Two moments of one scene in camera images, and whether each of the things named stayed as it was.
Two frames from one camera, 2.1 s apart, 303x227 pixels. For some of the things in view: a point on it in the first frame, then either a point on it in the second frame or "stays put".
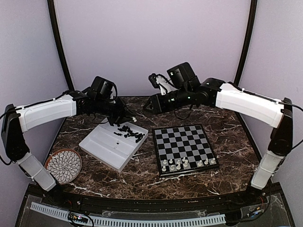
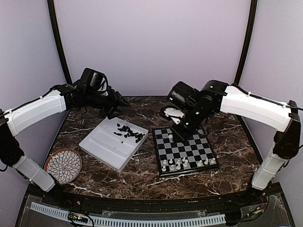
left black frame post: [51, 7] stays put
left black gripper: [123, 111] to [116, 100]
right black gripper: [157, 105] to [182, 135]
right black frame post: [253, 5] stays put
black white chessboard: [182, 149] stays put
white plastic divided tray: [114, 146] stays put
